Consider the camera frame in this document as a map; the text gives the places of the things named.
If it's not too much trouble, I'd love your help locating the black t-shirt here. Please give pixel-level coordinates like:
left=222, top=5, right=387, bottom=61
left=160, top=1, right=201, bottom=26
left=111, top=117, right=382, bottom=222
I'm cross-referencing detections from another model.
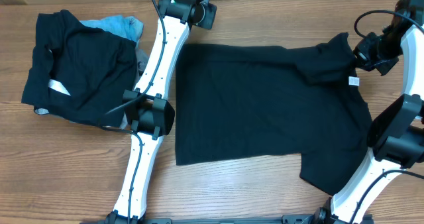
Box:
left=175, top=32, right=372, bottom=195

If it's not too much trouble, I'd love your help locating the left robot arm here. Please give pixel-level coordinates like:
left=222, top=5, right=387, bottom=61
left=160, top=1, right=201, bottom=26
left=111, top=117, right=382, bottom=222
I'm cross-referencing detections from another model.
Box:
left=104, top=0, right=217, bottom=223

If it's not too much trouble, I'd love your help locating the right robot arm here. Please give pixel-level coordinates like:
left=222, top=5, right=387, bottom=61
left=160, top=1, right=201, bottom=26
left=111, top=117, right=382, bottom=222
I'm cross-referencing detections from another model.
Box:
left=282, top=0, right=423, bottom=223

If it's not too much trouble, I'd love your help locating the folded grey garment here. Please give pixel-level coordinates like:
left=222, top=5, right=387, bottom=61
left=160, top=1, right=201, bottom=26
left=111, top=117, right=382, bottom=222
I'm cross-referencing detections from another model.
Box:
left=34, top=48, right=148, bottom=129

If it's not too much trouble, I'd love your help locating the folded light blue garment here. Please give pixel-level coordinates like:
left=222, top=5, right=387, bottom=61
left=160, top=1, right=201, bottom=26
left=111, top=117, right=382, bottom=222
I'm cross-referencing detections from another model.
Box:
left=80, top=15, right=144, bottom=45

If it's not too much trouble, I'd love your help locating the folded black shirt on pile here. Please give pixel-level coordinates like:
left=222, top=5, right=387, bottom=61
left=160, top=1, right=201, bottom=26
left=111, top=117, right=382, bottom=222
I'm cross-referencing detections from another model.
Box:
left=21, top=10, right=137, bottom=127

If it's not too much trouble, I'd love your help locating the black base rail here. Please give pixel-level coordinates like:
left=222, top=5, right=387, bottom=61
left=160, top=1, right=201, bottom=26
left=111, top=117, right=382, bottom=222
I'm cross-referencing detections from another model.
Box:
left=139, top=214, right=313, bottom=224

